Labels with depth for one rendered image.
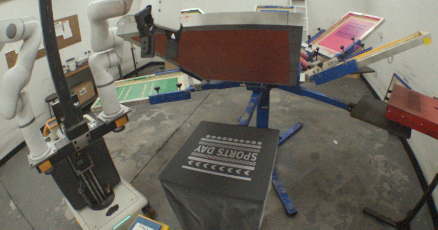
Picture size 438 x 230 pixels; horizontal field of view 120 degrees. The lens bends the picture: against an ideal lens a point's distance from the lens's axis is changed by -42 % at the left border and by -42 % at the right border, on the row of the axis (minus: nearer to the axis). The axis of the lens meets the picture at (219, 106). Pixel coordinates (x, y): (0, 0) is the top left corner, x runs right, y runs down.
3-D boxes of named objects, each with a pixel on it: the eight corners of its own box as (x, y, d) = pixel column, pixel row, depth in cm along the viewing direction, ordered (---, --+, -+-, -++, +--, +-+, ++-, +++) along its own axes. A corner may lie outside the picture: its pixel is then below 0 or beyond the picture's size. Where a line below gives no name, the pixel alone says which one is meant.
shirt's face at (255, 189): (263, 201, 72) (263, 200, 71) (158, 177, 86) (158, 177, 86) (278, 130, 112) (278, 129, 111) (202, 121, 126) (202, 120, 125)
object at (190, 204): (257, 250, 90) (264, 202, 71) (176, 229, 105) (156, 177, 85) (258, 245, 93) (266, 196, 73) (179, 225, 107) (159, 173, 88)
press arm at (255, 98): (224, 185, 91) (223, 176, 89) (211, 183, 93) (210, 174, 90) (266, 83, 194) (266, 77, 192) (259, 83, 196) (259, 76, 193)
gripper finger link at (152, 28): (153, 14, 42) (152, 38, 43) (139, 11, 38) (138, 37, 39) (164, 12, 41) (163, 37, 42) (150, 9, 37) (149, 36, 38)
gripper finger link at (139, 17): (158, 6, 42) (157, 31, 43) (135, 0, 35) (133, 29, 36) (162, 5, 41) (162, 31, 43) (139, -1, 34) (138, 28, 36)
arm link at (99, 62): (92, 86, 93) (84, 55, 86) (114, 77, 102) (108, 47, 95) (98, 89, 87) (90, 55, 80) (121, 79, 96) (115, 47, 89)
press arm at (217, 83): (124, 103, 175) (123, 97, 173) (125, 100, 181) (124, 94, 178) (264, 83, 192) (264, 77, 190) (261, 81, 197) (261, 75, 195)
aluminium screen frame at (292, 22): (303, 26, 46) (302, 12, 46) (115, 35, 65) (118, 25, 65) (296, 86, 121) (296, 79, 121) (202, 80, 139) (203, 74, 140)
